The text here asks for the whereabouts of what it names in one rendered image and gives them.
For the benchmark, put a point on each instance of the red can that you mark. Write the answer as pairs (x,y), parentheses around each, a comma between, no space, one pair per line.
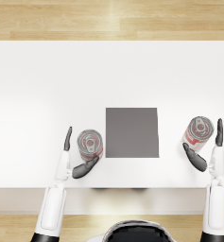
(90,145)
(198,130)

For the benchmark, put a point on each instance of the dark grey square mat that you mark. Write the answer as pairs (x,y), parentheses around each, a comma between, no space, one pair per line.
(131,132)

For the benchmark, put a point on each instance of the dark round robot body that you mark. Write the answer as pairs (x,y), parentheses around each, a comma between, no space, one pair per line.
(137,232)

